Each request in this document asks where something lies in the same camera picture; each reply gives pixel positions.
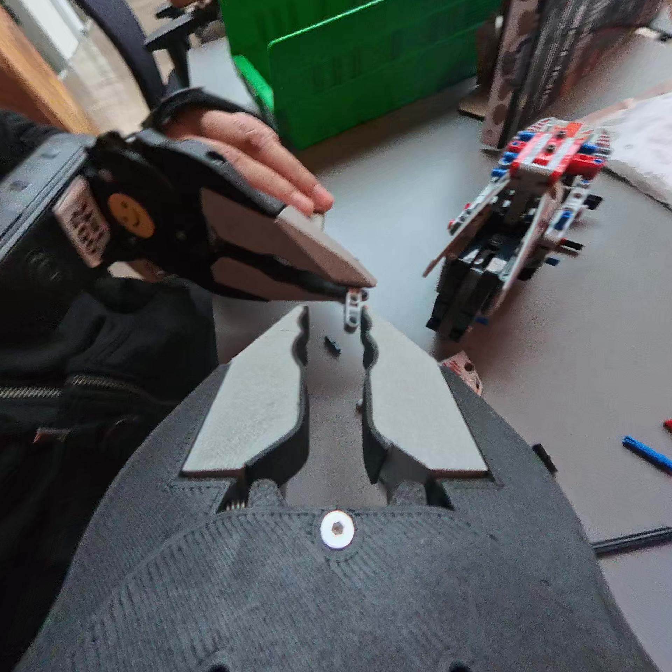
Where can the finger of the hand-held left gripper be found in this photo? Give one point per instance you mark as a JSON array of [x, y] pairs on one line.
[[252, 278], [294, 241]]

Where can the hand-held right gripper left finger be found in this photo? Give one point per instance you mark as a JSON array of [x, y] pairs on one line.
[[246, 414]]

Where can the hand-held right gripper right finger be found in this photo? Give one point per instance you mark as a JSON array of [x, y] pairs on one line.
[[420, 420]]

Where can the grey lego beam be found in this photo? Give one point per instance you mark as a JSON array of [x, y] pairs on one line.
[[353, 312]]

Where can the red grey lego vehicle model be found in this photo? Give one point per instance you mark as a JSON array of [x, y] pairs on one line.
[[540, 152]]

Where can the person's left forearm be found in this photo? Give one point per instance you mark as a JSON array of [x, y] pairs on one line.
[[21, 141]]

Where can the grey printed lego panel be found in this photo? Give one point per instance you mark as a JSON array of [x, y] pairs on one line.
[[462, 370]]

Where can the small black lego pin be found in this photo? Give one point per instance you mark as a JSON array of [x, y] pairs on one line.
[[332, 345], [543, 456]]

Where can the blue lego axle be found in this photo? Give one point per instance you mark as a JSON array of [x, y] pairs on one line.
[[648, 454]]

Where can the black lego axle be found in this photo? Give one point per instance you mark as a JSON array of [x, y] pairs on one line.
[[635, 540]]

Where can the black lego set box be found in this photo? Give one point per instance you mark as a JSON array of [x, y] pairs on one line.
[[567, 63]]

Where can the person's left hand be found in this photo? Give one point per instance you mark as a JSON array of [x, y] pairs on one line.
[[246, 147]]

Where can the black office chair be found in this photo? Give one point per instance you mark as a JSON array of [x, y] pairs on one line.
[[126, 36]]

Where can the black zip jacket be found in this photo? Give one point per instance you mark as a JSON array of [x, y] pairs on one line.
[[105, 341]]

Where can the green plastic bin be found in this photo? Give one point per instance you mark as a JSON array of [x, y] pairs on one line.
[[367, 78]]

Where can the printed paper bag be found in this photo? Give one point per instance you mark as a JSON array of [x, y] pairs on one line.
[[640, 147]]

